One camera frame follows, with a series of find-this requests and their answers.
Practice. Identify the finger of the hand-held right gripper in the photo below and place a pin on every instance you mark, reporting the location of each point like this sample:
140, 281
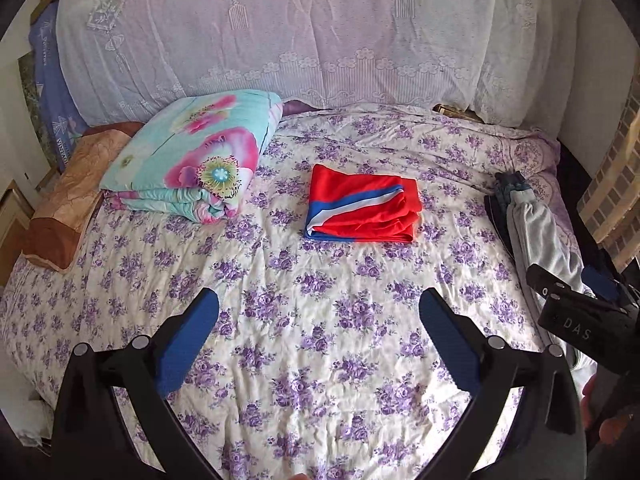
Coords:
550, 280
600, 282

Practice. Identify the blue patterned bedding stack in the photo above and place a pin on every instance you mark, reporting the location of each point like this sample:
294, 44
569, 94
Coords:
52, 100

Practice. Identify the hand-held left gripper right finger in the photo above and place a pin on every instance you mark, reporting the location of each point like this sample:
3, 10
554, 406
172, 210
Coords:
447, 337

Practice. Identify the purple cloth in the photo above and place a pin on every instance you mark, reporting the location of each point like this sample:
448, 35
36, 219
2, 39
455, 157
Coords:
297, 108

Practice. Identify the person's right hand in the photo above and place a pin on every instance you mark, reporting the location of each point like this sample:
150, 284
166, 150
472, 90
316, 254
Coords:
607, 410

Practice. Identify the white lace cloth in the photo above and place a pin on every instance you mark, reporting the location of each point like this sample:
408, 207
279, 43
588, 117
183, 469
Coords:
300, 35

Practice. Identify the dark blue jeans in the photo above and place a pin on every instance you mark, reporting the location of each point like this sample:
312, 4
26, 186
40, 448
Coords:
512, 185

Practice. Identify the grey sweatpants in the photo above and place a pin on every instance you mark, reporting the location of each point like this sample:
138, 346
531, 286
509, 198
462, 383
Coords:
537, 235

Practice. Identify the black garment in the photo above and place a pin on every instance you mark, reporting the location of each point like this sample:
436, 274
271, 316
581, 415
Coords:
497, 225

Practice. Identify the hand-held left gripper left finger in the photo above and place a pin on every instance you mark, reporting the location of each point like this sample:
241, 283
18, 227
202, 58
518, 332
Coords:
190, 332

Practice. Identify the green patterned picture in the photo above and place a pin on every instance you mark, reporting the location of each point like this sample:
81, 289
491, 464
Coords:
32, 105

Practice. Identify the brick pattern curtain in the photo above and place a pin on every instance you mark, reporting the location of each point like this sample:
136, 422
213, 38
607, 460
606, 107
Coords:
612, 200

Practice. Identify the folded floral quilt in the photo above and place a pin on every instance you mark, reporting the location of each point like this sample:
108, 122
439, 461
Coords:
200, 160

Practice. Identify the wooden cabinet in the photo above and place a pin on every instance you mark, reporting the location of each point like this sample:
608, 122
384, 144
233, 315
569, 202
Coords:
12, 230

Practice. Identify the red pants with blue stripes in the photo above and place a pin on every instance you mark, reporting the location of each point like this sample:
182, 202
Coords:
360, 205

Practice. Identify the purple floral bedsheet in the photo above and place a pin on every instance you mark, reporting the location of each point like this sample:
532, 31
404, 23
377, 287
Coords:
300, 360

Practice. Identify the brown patterned pillow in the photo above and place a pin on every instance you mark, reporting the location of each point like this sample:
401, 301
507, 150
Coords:
70, 195

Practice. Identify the wooden headboard piece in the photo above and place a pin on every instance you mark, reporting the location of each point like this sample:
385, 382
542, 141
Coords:
455, 111

